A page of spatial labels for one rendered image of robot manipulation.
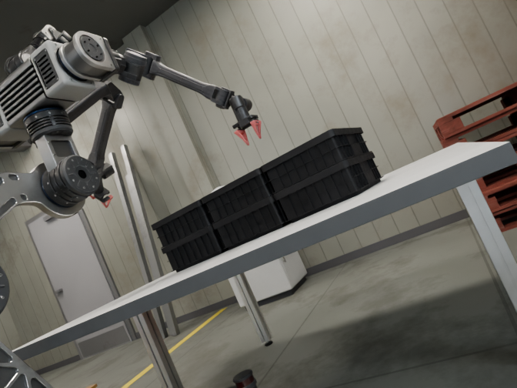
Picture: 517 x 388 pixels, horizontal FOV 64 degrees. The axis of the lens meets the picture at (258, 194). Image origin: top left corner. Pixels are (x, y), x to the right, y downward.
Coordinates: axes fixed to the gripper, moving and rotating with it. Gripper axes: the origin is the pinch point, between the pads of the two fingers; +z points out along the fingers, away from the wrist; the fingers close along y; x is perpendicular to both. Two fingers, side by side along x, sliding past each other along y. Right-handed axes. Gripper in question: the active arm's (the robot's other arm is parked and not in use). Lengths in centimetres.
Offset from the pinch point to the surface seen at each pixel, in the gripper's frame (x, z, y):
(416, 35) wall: -264, -63, -69
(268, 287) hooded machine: -182, 94, 136
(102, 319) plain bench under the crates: 77, 39, 29
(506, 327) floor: -18, 107, -56
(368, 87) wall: -260, -41, -13
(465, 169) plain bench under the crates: 70, 38, -70
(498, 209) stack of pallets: -164, 92, -69
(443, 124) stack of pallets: -163, 24, -61
